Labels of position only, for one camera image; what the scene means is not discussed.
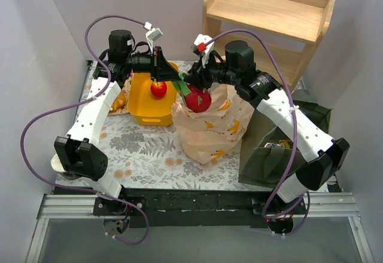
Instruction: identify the red apple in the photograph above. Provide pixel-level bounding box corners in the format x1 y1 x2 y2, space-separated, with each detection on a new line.
150 81 168 99

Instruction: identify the red pepper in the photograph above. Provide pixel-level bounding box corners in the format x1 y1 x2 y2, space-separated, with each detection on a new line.
172 72 212 113

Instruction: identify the bundt cake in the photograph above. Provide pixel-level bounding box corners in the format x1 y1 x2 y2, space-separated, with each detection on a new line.
110 90 126 112

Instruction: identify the yellow plastic bin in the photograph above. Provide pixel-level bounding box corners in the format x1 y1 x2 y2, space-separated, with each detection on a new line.
127 73 177 126

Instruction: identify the orange plastic grocery bag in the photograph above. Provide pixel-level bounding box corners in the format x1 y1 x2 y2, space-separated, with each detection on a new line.
171 84 254 164

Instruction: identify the dark green tote bag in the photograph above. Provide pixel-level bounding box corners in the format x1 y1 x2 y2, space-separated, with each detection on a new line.
238 89 332 188

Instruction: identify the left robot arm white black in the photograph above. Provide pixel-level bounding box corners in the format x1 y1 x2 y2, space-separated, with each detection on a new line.
51 28 180 215

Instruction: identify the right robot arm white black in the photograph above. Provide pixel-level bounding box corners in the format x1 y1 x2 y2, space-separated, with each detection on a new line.
184 40 349 214

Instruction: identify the floral rectangular tray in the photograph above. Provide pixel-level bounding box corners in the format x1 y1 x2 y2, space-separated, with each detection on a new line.
109 75 133 115

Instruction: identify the wooden shelf unit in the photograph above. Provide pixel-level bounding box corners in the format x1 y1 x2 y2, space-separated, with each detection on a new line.
202 0 336 88

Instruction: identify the can in tote bag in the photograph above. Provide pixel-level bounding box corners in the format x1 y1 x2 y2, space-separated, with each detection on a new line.
264 139 293 149

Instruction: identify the floral table mat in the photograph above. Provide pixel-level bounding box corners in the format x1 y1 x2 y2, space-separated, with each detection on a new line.
99 115 271 191

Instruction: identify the tape roll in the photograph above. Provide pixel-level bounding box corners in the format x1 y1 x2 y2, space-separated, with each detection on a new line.
50 154 79 181

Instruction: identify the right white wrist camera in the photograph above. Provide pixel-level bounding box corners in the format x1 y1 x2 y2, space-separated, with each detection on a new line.
191 34 214 68

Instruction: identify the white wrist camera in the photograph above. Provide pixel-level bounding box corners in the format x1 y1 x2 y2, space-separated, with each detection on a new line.
191 34 214 68
144 22 163 50

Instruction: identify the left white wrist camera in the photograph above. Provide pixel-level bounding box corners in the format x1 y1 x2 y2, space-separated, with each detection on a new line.
144 22 163 50

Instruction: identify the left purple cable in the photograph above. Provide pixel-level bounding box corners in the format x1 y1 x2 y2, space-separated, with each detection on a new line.
20 14 153 245

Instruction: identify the purple cable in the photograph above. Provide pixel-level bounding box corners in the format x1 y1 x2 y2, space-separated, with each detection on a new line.
20 14 153 245
206 29 311 236

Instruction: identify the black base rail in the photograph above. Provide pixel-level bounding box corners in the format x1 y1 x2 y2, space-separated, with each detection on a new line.
53 186 307 230

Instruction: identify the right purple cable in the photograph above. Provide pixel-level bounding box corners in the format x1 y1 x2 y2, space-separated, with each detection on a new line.
206 29 311 236

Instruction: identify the aluminium frame rail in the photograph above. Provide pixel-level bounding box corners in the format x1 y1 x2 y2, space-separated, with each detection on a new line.
26 192 374 262

